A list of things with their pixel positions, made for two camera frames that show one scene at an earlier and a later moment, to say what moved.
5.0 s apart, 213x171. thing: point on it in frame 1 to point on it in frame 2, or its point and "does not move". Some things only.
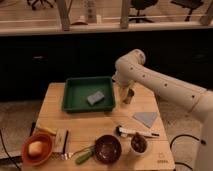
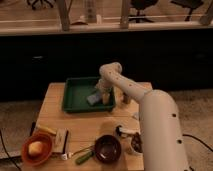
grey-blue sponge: x=95 y=98 does not move
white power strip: x=91 y=11 does not move
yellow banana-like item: x=45 y=129 does not move
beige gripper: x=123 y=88 to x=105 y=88
